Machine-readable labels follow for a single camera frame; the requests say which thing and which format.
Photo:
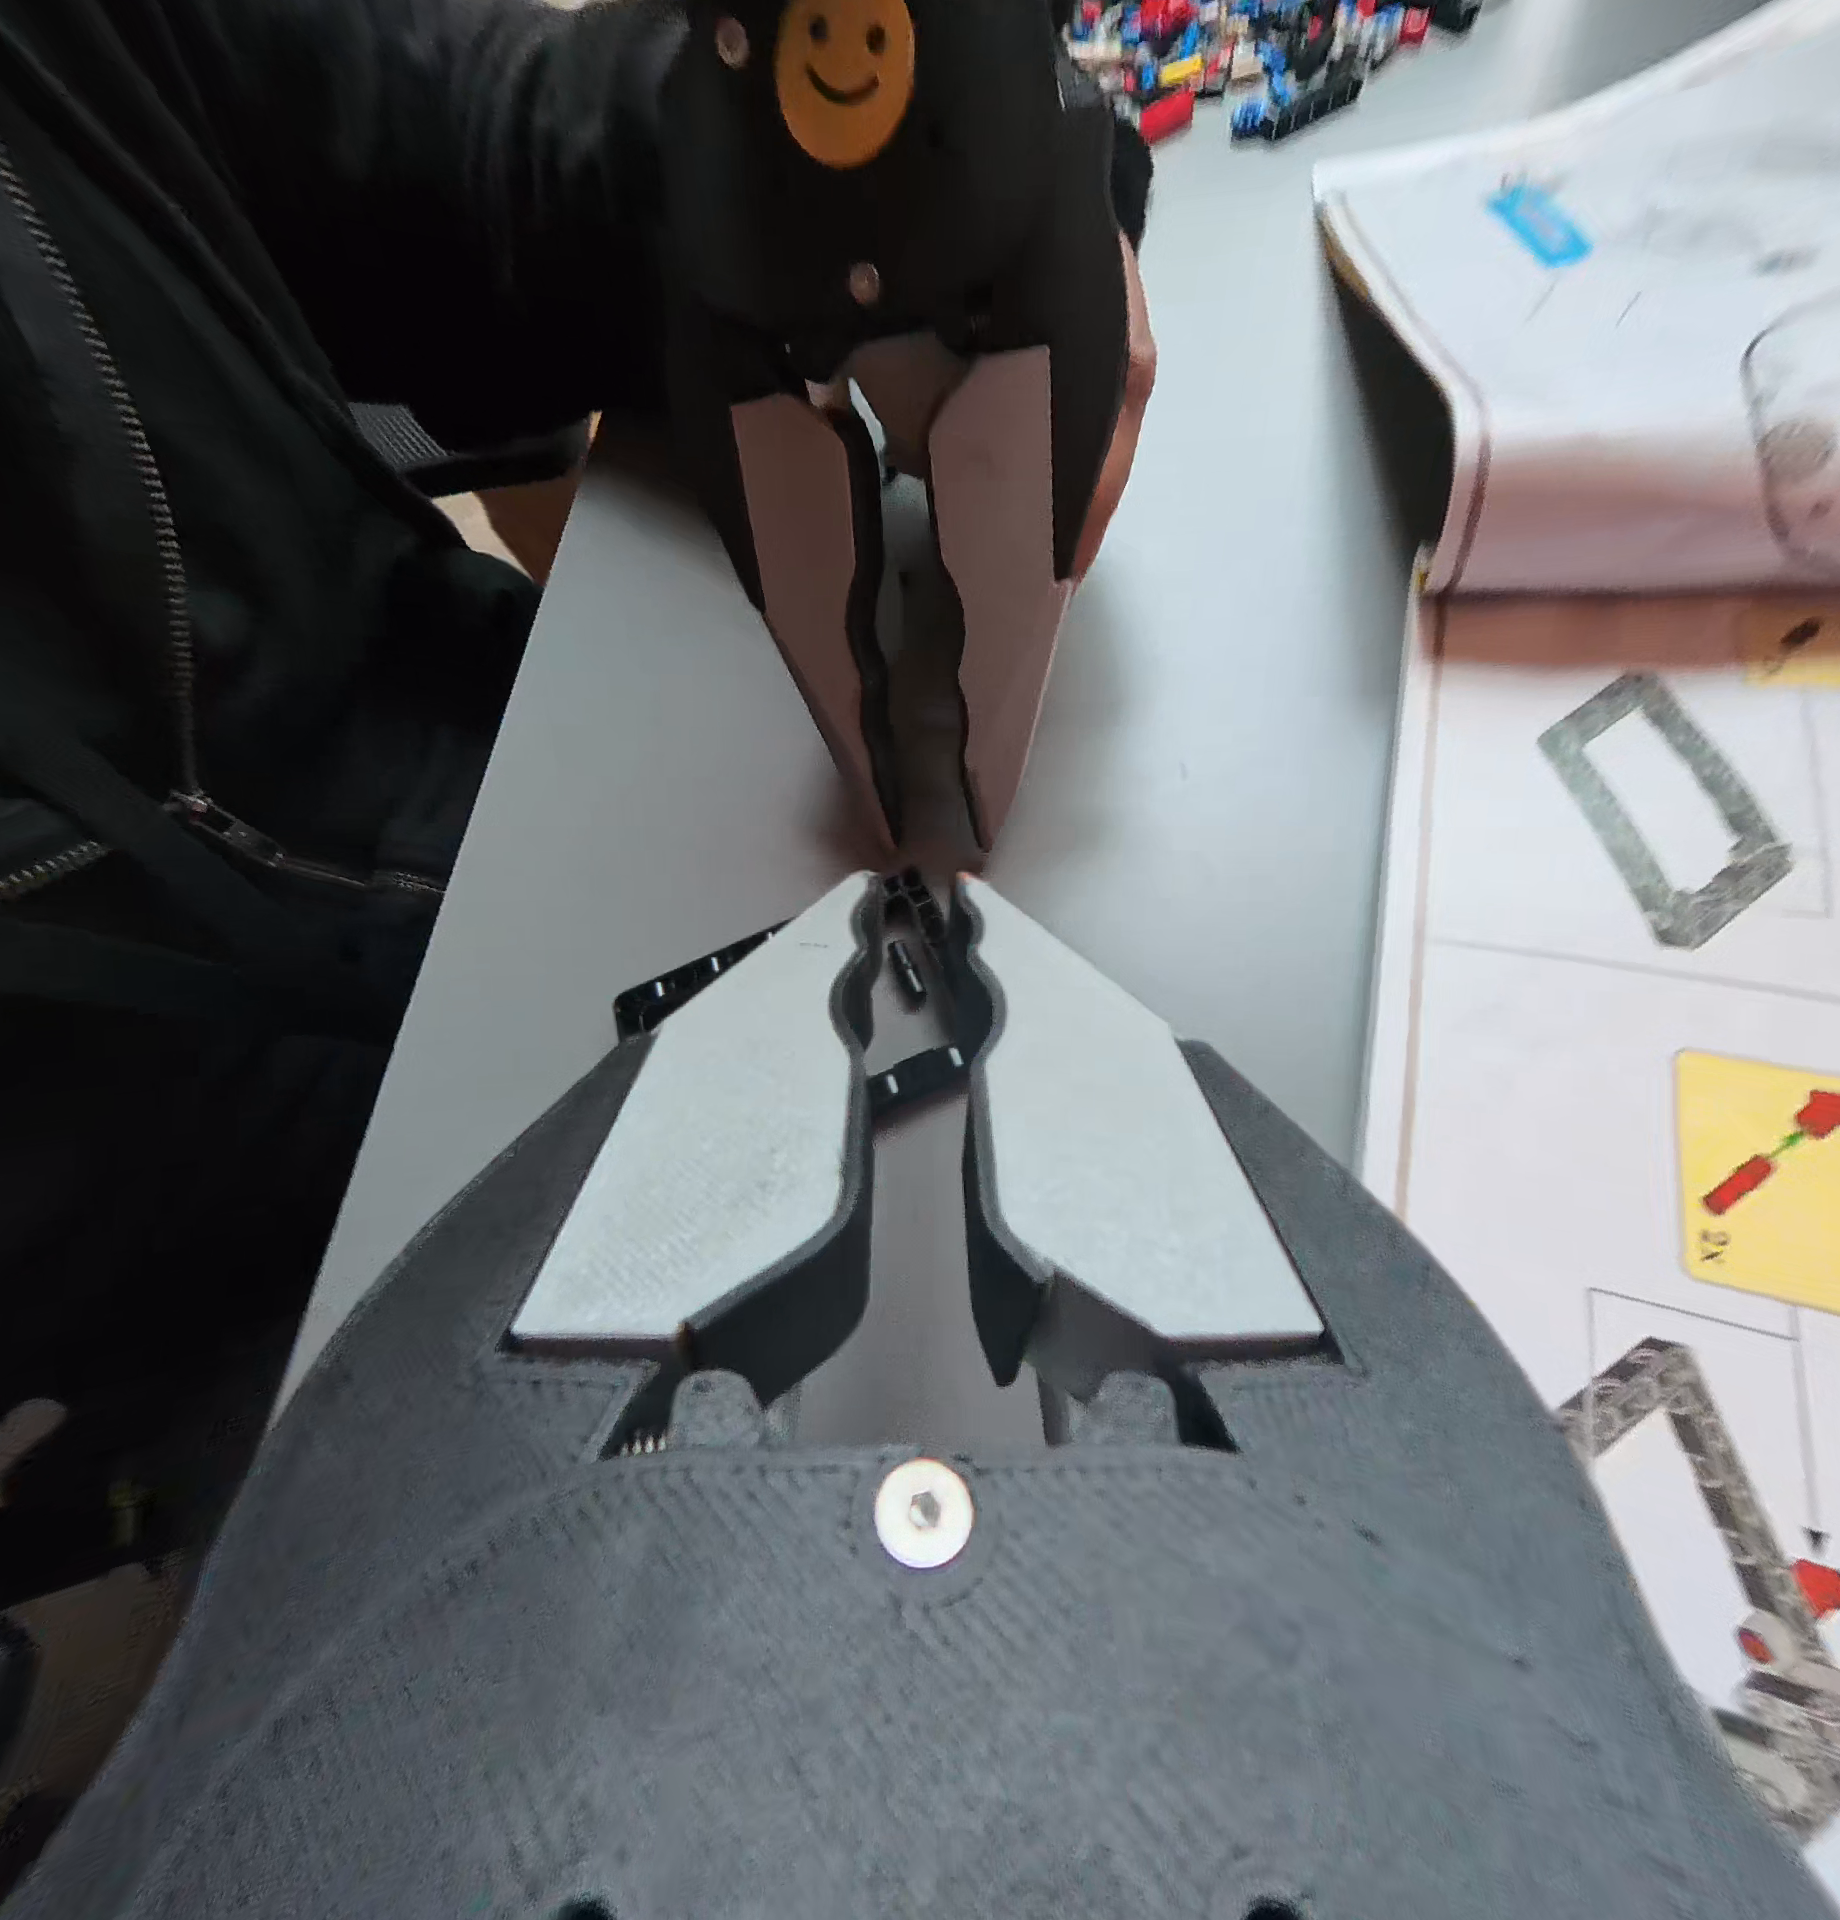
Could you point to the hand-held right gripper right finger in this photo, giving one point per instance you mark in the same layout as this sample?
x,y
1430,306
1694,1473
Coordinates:
x,y
1129,1186

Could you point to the black lego pin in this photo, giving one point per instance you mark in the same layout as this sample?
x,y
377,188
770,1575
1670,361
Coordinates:
x,y
909,967

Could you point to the black rectangular lego frame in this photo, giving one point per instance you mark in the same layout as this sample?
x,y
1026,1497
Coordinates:
x,y
679,991

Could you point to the person's left forearm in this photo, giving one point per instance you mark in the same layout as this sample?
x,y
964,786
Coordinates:
x,y
484,180

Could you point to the lego instruction booklet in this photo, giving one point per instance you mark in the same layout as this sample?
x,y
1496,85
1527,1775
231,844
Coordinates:
x,y
1535,1050

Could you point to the pile of colourful lego pieces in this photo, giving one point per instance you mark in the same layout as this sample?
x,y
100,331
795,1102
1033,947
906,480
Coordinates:
x,y
1250,76

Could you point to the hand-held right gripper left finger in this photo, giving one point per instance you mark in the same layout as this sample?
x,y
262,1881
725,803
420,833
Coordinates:
x,y
694,1186

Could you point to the person's left hand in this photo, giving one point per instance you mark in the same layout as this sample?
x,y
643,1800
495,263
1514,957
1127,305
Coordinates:
x,y
1139,376

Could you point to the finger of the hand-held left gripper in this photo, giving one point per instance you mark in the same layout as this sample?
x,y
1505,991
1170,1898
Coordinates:
x,y
1009,571
800,571

